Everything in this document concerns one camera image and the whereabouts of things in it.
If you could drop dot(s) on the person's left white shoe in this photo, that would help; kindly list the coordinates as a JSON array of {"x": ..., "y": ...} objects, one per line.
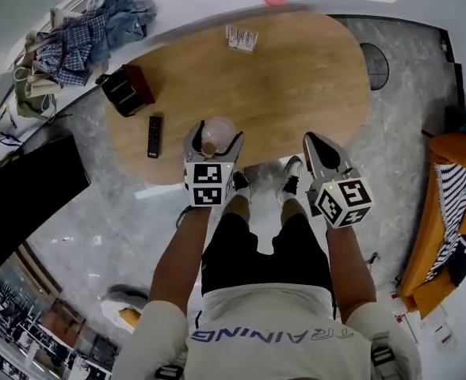
[{"x": 241, "y": 184}]

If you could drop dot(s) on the person's right leg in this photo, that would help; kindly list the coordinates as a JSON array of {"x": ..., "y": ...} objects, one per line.
[{"x": 294, "y": 212}]

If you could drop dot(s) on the blue plaid shirt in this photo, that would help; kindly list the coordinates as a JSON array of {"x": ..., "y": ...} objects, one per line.
[{"x": 74, "y": 46}]

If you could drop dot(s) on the person's white shoe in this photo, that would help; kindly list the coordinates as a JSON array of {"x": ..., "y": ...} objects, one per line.
[
  {"x": 241, "y": 184},
  {"x": 292, "y": 172}
]

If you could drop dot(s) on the black remote control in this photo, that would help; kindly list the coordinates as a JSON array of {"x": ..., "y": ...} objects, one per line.
[{"x": 155, "y": 137}]

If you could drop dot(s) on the olive green bag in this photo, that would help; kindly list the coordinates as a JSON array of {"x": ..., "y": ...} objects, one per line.
[{"x": 29, "y": 101}]

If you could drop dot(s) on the person's leg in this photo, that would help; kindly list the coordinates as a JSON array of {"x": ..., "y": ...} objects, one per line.
[
  {"x": 237, "y": 208},
  {"x": 294, "y": 212}
]

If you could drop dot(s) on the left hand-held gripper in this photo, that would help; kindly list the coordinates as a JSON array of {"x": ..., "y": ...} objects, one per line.
[{"x": 207, "y": 182}]

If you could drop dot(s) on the person's white t-shirt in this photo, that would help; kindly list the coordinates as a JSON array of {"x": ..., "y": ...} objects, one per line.
[{"x": 272, "y": 343}]

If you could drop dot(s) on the person's left leg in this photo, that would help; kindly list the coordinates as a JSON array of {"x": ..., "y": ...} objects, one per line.
[{"x": 237, "y": 208}]

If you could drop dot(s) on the dark wooden box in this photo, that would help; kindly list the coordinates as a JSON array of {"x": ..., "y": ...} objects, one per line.
[{"x": 126, "y": 89}]

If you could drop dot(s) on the black teal box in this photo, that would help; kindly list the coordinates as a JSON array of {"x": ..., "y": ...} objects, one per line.
[{"x": 463, "y": 119}]

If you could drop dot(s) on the blue mesh trash bin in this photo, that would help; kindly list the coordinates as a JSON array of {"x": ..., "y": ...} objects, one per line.
[{"x": 375, "y": 67}]

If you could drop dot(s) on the person's right white shoe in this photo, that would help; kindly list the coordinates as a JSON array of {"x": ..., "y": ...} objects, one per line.
[{"x": 292, "y": 172}]

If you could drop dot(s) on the person's right forearm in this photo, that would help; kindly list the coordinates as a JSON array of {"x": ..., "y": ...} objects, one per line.
[{"x": 350, "y": 271}]

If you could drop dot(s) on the person's black shorts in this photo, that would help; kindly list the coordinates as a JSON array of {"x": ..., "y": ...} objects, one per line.
[{"x": 233, "y": 259}]

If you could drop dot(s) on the black glass cabinet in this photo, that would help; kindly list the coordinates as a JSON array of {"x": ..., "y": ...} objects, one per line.
[{"x": 23, "y": 196}]

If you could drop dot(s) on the orange sofa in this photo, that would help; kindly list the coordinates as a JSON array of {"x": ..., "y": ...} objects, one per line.
[{"x": 423, "y": 251}]

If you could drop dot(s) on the black white striped blanket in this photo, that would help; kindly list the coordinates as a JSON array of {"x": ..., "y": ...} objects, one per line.
[{"x": 453, "y": 196}]

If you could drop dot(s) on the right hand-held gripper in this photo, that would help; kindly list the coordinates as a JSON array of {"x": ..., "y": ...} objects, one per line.
[{"x": 344, "y": 202}]

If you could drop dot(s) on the person's left forearm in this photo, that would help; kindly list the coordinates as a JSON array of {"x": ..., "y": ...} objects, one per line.
[{"x": 177, "y": 263}]

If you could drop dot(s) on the wooden oval coffee table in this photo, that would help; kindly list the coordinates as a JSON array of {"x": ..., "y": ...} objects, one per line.
[{"x": 276, "y": 85}]

